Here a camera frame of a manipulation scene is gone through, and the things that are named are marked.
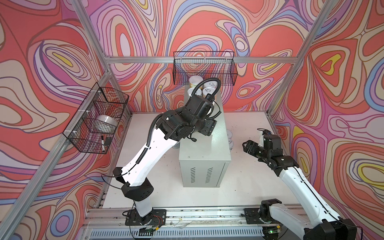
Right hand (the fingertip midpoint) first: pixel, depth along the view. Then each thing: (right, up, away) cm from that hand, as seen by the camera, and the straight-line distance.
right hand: (249, 149), depth 81 cm
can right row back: (-6, +7, +20) cm, 22 cm away
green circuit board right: (+7, -38, -10) cm, 40 cm away
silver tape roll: (-73, +14, -11) cm, 75 cm away
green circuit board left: (-55, -38, -11) cm, 67 cm away
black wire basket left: (-80, +11, -10) cm, 81 cm away
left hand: (-24, +16, -18) cm, 34 cm away
